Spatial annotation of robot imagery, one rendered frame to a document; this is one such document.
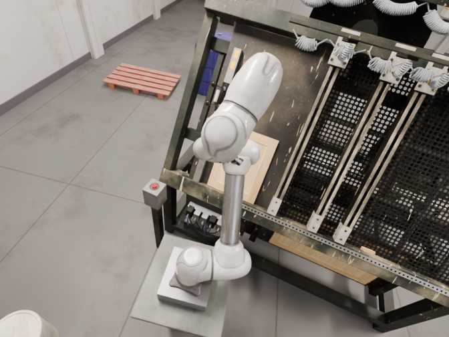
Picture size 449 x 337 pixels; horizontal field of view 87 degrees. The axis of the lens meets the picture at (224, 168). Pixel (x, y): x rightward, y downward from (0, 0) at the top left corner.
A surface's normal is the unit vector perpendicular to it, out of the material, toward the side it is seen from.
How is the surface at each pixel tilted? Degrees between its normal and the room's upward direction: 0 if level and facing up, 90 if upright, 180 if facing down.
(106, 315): 0
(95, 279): 0
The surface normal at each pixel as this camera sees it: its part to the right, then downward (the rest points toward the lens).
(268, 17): -0.25, 0.19
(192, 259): 0.05, -0.69
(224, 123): -0.03, -0.17
